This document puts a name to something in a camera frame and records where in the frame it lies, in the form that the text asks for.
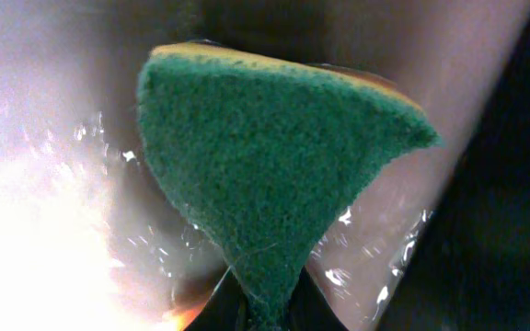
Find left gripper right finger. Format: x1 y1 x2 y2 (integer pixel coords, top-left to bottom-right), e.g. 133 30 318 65
287 268 348 331

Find green and yellow sponge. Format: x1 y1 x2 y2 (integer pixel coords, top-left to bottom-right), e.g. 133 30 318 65
137 42 440 330

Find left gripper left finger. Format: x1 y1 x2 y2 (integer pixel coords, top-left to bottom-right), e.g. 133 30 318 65
184 269 248 331

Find rectangular black tray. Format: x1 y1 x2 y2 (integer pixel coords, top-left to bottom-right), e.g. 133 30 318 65
0 0 530 331

